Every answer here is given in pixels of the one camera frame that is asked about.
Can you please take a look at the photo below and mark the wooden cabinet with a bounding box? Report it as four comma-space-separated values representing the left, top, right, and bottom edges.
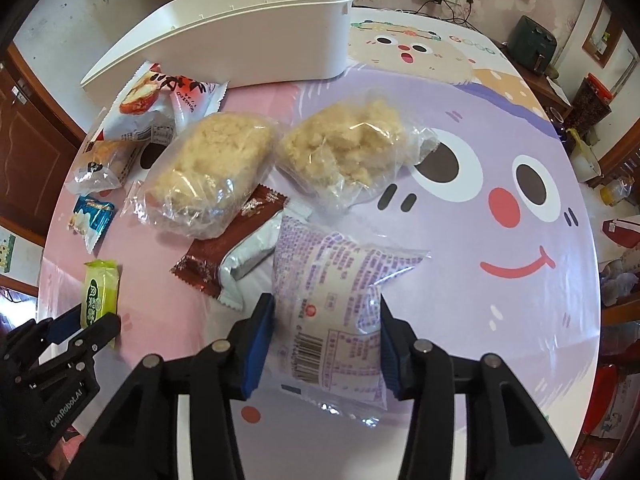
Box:
542, 72, 575, 126

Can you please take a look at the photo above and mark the long floss bun clear bag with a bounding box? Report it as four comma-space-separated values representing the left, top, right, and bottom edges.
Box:
122, 112, 278, 241

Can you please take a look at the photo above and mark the round floss bun clear bag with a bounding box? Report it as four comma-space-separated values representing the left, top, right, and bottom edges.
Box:
277, 87, 441, 206

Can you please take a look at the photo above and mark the brown snack packet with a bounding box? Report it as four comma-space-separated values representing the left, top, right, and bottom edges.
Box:
170, 183, 291, 308

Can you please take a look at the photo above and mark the purple print clear packet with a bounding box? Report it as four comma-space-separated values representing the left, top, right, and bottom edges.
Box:
272, 215, 433, 423

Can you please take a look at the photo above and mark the small blue snack packet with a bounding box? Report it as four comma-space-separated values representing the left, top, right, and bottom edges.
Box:
67, 195, 117, 254

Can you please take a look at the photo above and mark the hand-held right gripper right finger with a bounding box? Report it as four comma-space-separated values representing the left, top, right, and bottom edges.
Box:
379, 295, 573, 480

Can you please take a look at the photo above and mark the cartoon printed tablecloth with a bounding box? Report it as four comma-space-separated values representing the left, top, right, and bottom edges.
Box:
37, 7, 603, 480

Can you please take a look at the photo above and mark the brown wooden door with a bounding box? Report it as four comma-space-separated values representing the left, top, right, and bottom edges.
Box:
0, 42, 86, 246

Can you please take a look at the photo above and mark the red white bread packet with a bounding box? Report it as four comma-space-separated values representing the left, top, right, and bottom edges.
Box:
97, 61, 230, 143

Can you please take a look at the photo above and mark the orange snack tray pack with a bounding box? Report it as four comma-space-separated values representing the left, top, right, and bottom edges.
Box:
67, 139, 143, 196

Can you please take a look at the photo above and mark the white plastic jug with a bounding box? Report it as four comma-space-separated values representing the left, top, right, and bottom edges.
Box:
570, 130, 601, 183

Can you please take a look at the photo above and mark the red cardboard box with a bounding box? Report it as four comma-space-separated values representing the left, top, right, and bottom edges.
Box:
580, 364, 628, 443

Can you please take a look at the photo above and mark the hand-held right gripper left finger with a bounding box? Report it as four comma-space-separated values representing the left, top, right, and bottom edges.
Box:
62, 292, 276, 480

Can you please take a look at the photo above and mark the wood framed wall niche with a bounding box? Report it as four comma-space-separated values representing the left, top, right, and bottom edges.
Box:
582, 2, 626, 68

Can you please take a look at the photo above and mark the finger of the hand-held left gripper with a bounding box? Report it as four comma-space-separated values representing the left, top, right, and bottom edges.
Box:
62, 312, 122, 363
10, 304, 85, 356

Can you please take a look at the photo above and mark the black charger cable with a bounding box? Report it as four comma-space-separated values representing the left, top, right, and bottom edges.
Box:
400, 0, 482, 27

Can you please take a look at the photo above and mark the green snack packet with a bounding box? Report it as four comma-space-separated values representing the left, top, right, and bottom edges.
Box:
81, 259, 122, 351

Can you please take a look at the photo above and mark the dark canister red lid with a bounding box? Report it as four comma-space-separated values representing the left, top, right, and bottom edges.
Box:
570, 74, 613, 136

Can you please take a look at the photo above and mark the yellow oil bottle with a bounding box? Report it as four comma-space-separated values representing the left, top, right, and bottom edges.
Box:
600, 175, 631, 206

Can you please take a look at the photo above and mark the white plastic storage bin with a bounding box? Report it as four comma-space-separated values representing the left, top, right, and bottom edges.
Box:
80, 0, 356, 103

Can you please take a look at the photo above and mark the dark green air fryer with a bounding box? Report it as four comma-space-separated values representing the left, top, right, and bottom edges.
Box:
509, 15, 558, 77

